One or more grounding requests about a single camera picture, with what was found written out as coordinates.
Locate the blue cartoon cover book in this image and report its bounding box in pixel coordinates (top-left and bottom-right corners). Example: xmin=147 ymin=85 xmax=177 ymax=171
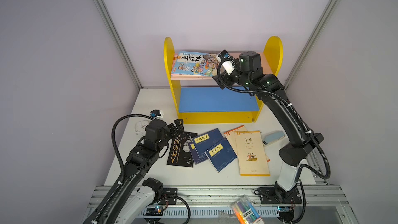
xmin=170 ymin=51 xmax=220 ymax=77

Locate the pink cartoon cover book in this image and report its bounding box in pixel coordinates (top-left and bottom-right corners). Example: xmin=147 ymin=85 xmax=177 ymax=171
xmin=170 ymin=52 xmax=218 ymax=79

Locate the beige book yellow border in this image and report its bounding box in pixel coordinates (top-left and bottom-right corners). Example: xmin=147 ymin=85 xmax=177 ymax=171
xmin=235 ymin=131 xmax=271 ymax=176

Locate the beige book orange border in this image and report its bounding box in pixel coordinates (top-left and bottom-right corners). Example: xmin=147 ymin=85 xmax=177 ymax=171
xmin=224 ymin=125 xmax=270 ymax=163

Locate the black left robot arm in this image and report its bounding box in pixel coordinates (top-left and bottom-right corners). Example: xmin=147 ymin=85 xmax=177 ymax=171
xmin=83 ymin=116 xmax=184 ymax=224

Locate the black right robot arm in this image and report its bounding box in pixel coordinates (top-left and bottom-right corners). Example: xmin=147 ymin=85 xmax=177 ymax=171
xmin=213 ymin=50 xmax=331 ymax=194

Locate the black book gold lettering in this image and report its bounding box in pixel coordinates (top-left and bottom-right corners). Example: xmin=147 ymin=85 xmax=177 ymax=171
xmin=166 ymin=132 xmax=198 ymax=168

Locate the dark blue book upper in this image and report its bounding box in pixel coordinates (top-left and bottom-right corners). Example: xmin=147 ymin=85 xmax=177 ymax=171
xmin=193 ymin=128 xmax=223 ymax=157

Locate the dark blue book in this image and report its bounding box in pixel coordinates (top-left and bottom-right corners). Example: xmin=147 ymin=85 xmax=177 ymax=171
xmin=205 ymin=138 xmax=237 ymax=172
xmin=193 ymin=128 xmax=223 ymax=157

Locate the yellow pink blue bookshelf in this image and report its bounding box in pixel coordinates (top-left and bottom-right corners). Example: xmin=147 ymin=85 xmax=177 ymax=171
xmin=163 ymin=35 xmax=284 ymax=124

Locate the dark blue book hidden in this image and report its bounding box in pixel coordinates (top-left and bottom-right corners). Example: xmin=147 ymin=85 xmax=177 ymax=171
xmin=188 ymin=141 xmax=208 ymax=165

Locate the small white alarm clock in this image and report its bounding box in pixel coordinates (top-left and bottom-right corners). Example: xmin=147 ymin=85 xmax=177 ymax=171
xmin=134 ymin=120 xmax=149 ymax=136

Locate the light blue stapler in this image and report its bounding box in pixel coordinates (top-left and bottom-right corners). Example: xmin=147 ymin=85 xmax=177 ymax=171
xmin=262 ymin=131 xmax=286 ymax=146

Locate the pack of coloured markers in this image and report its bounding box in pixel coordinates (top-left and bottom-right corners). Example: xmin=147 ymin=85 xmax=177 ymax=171
xmin=231 ymin=195 xmax=264 ymax=224

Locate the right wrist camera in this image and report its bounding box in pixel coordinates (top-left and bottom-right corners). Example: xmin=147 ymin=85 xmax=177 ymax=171
xmin=217 ymin=50 xmax=235 ymax=75

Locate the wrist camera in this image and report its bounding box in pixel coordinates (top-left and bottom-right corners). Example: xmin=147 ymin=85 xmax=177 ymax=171
xmin=150 ymin=110 xmax=164 ymax=120
xmin=217 ymin=50 xmax=235 ymax=75

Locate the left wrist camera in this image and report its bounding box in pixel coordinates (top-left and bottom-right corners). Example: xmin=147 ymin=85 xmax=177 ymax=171
xmin=150 ymin=110 xmax=164 ymax=120

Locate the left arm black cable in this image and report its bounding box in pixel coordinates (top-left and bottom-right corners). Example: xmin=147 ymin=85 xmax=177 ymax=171
xmin=93 ymin=113 xmax=154 ymax=224

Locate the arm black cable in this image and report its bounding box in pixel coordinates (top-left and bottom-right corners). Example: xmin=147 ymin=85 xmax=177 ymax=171
xmin=93 ymin=113 xmax=154 ymax=224
xmin=217 ymin=58 xmax=332 ymax=180

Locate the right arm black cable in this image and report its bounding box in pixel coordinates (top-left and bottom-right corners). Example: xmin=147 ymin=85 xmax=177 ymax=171
xmin=217 ymin=58 xmax=332 ymax=180

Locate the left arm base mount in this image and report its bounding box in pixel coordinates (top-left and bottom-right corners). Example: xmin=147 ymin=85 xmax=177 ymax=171
xmin=132 ymin=177 xmax=178 ymax=216

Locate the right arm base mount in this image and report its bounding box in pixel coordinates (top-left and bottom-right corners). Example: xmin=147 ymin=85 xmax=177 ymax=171
xmin=254 ymin=184 xmax=303 ymax=205

